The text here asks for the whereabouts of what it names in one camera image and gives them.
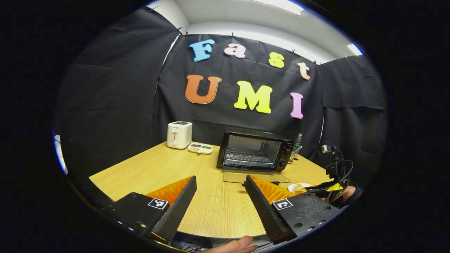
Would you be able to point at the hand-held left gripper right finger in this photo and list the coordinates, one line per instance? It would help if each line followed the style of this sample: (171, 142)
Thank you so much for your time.
(263, 211)

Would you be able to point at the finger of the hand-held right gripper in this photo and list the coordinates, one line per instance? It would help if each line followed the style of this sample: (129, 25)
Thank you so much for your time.
(318, 190)

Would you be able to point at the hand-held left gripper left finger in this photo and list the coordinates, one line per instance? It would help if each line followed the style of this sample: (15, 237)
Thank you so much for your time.
(177, 211)

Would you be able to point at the golden croissant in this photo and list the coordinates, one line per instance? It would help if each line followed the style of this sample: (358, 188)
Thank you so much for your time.
(299, 189)

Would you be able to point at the black electric oven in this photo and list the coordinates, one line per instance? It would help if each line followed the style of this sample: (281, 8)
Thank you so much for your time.
(284, 154)

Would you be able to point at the white square plate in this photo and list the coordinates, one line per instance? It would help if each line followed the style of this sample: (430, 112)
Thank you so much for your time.
(292, 185)

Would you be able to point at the clear plastic bottle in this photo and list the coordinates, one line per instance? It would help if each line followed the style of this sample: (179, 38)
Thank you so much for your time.
(297, 146)

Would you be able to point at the white divided snack dish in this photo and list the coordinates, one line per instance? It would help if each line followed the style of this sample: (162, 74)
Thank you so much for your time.
(200, 148)

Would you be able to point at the white toaster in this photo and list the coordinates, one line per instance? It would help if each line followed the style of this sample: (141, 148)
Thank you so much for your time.
(179, 135)

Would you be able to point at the ceiling light panel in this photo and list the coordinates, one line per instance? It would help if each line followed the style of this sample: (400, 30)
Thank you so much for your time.
(281, 5)
(355, 49)

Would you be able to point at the black backdrop cloth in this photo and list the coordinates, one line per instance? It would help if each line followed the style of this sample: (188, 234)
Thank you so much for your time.
(116, 98)

